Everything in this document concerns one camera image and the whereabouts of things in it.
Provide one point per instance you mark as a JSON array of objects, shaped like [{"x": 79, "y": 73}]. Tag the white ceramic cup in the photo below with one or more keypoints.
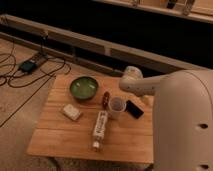
[{"x": 116, "y": 107}]

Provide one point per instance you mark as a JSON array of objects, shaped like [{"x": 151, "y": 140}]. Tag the white plastic bottle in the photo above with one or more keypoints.
[{"x": 99, "y": 129}]

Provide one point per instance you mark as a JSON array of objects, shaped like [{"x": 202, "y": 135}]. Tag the black eraser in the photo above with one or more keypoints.
[{"x": 134, "y": 110}]

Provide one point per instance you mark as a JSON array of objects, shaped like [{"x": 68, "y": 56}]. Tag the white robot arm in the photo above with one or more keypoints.
[{"x": 182, "y": 117}]

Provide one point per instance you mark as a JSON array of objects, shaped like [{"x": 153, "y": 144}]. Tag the green ceramic bowl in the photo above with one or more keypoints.
[{"x": 83, "y": 88}]

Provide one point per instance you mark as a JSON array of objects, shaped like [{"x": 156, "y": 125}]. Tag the small brown red object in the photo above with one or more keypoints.
[{"x": 105, "y": 99}]

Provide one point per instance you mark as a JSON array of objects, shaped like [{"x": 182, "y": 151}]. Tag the wooden table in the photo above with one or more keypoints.
[{"x": 126, "y": 140}]

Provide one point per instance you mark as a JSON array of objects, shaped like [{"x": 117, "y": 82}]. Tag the black power adapter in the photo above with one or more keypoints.
[{"x": 27, "y": 66}]

